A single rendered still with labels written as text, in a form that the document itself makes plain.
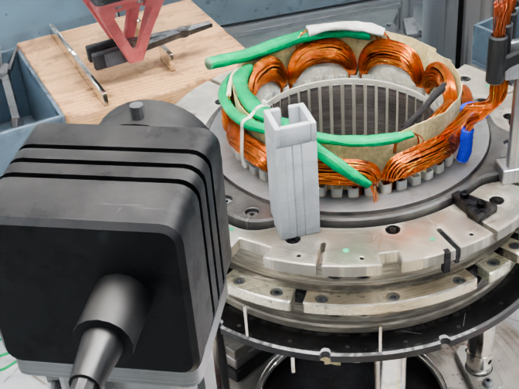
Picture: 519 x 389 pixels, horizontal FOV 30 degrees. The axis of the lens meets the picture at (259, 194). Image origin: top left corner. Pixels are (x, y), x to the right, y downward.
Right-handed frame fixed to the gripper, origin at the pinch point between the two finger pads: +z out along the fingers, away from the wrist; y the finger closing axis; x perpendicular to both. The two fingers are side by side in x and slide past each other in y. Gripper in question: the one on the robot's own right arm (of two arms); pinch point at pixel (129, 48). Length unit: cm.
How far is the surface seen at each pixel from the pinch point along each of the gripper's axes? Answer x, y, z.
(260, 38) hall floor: 106, -200, 110
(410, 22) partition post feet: 150, -172, 107
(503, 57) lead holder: 13.0, 38.6, -11.3
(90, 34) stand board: -0.6, -11.5, 2.9
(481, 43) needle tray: 33.6, 10.7, 5.3
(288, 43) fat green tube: 8.1, 17.9, -5.3
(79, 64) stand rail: -4.5, -2.7, 1.5
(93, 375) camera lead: -22, 69, -29
